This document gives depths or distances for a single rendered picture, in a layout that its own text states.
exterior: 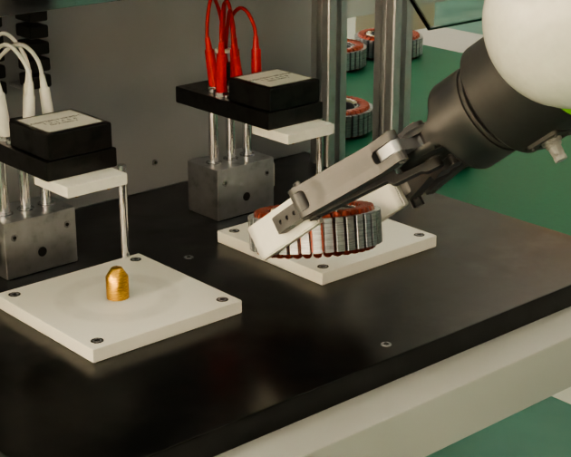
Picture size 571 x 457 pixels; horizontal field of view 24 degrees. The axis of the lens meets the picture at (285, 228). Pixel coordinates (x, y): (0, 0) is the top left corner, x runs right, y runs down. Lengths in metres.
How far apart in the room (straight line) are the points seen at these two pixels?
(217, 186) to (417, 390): 0.38
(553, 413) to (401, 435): 1.66
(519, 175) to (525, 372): 0.50
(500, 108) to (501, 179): 0.61
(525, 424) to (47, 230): 1.55
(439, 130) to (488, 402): 0.24
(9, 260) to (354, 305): 0.31
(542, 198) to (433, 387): 0.49
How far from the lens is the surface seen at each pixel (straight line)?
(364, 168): 0.98
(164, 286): 1.15
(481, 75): 0.95
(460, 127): 0.98
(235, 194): 1.34
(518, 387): 1.12
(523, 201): 1.48
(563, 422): 2.63
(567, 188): 1.54
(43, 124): 1.14
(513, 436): 2.57
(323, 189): 0.99
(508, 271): 1.23
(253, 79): 1.28
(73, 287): 1.15
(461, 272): 1.22
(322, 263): 1.19
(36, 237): 1.22
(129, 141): 1.41
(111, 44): 1.38
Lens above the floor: 1.21
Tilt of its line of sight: 20 degrees down
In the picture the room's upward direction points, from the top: straight up
